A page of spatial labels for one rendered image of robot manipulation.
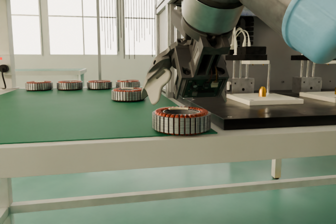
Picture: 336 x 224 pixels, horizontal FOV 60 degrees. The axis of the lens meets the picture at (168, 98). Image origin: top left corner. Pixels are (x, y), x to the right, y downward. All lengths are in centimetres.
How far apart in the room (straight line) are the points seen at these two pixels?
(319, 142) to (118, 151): 38
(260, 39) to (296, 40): 84
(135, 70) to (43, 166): 670
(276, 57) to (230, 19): 80
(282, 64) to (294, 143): 60
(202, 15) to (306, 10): 13
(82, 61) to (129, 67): 110
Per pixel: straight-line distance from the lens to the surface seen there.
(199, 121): 51
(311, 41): 27
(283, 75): 117
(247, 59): 87
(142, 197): 158
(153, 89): 49
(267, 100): 77
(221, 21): 36
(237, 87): 94
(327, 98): 90
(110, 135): 53
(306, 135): 61
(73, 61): 719
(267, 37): 114
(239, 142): 55
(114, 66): 714
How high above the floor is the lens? 88
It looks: 8 degrees down
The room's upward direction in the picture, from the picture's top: straight up
